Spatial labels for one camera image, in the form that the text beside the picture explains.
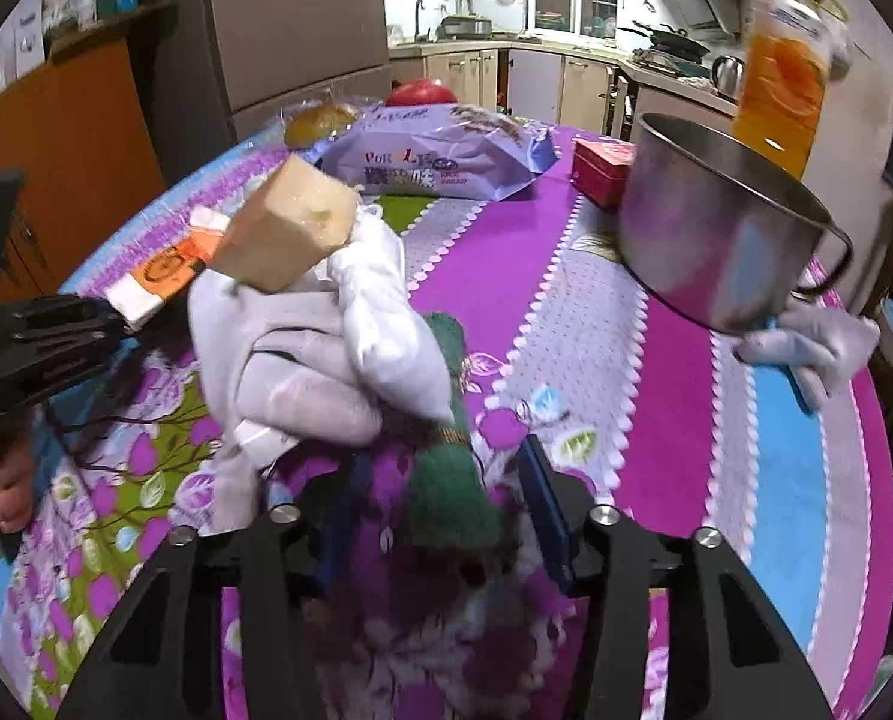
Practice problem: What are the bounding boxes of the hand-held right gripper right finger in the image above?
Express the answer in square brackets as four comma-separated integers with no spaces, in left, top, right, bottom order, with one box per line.
[517,435,846,720]

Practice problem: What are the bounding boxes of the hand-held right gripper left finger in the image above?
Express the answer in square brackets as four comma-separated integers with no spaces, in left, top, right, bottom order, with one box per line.
[56,456,378,720]

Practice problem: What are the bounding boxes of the green knitted cloth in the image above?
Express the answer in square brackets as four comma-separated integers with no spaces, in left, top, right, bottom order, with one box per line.
[403,311,505,550]

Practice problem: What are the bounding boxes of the orange and white wrapper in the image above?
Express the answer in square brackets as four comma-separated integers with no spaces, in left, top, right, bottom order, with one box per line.
[103,208,235,332]

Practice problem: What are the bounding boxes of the person's left hand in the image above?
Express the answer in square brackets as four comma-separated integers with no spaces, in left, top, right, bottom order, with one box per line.
[0,420,38,537]

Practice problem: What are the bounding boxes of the orange wooden cabinet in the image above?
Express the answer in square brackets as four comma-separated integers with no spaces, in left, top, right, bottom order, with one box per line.
[0,4,181,297]

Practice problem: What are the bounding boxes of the purple printed tablecloth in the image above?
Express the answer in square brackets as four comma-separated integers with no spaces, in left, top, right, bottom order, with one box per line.
[0,116,893,720]

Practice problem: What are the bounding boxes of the white microwave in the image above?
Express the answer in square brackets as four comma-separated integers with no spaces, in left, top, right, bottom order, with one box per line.
[0,0,47,81]

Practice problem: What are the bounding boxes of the tan block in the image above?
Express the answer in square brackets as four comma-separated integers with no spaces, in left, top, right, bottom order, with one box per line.
[210,156,362,295]

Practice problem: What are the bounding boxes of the grey glove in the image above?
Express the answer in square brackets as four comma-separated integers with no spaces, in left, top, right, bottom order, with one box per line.
[733,298,883,415]

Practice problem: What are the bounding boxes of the bread in clear bag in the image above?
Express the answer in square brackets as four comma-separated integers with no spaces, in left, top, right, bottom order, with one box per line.
[283,100,362,149]

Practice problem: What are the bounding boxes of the red box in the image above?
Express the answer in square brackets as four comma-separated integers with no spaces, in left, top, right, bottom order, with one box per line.
[570,137,640,212]

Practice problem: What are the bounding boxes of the purple bread bag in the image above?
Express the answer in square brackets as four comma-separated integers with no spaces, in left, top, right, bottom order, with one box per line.
[317,103,561,201]

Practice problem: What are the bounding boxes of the grey refrigerator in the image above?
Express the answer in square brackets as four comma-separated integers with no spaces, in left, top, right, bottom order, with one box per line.
[205,0,389,140]

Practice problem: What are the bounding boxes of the red apple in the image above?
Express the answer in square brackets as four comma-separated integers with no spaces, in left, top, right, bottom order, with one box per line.
[384,78,456,108]

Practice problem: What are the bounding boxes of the lower kitchen cabinets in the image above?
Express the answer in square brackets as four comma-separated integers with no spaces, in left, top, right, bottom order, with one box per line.
[388,43,642,140]

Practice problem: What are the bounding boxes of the steel kettle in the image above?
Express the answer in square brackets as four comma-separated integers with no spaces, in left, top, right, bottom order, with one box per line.
[711,55,747,100]

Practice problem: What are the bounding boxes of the orange juice bottle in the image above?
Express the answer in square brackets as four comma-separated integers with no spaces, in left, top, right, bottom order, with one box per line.
[732,0,833,179]

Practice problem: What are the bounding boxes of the black wok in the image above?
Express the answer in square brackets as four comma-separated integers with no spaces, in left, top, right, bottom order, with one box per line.
[617,22,711,62]

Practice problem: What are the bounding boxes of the steel pot by sink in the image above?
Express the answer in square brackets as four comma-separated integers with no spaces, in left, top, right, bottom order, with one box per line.
[440,13,494,40]

